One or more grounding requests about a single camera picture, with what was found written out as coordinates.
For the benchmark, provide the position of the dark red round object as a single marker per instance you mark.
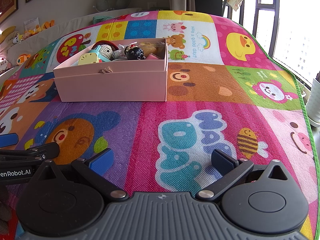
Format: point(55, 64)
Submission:
point(113, 45)

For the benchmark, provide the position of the white plant pot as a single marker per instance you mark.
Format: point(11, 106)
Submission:
point(313, 100)

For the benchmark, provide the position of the pink cardboard box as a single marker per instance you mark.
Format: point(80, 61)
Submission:
point(112, 87)

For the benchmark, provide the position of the pink soap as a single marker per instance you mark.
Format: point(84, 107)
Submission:
point(152, 57)

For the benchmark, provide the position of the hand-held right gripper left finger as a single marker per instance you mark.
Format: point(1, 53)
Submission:
point(101, 161)

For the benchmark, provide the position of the packaged bread bun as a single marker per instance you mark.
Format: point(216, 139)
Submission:
point(155, 47)

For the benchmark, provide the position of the black digital clock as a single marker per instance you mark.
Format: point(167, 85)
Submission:
point(163, 8)

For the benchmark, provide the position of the cream round plastic toy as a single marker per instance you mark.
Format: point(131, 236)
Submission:
point(87, 59)

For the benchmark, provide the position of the colourful cartoon play mat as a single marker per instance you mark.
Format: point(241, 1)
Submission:
point(175, 110)

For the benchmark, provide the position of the white paper card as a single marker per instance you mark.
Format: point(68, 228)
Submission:
point(31, 23)

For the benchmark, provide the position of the green crochet doll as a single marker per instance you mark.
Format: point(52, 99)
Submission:
point(106, 51)

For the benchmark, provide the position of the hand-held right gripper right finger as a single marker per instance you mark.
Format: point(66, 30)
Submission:
point(222, 161)

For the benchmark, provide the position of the teal cloth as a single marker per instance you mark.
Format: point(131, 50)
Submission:
point(103, 18)

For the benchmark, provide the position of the small black figure toy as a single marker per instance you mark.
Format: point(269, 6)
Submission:
point(135, 53)

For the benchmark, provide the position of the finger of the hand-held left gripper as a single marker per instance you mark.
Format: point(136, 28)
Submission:
point(37, 151)
point(8, 140)

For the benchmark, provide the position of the teal plastic toy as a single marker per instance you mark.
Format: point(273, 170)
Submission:
point(96, 52)

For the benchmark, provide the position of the black window railing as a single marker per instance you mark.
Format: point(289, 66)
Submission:
point(265, 3)

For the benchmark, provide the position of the pile of plush toys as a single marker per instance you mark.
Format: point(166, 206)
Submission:
point(35, 31)

